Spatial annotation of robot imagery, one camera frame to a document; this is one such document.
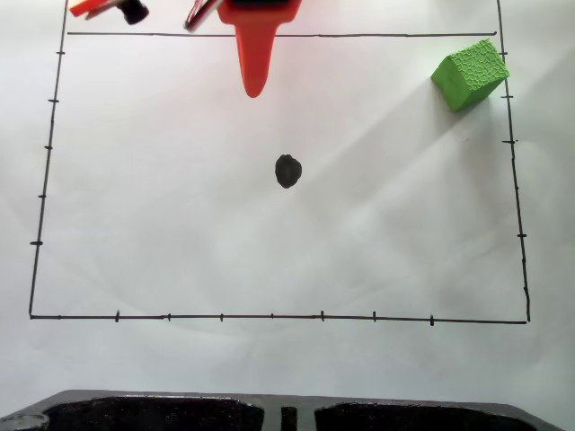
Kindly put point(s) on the green textured foam block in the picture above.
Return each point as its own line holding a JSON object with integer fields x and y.
{"x": 469, "y": 76}

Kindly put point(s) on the white paper sheet with lines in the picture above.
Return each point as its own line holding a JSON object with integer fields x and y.
{"x": 179, "y": 224}

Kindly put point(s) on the black metal clamp frame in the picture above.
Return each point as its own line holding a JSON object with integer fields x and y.
{"x": 287, "y": 413}

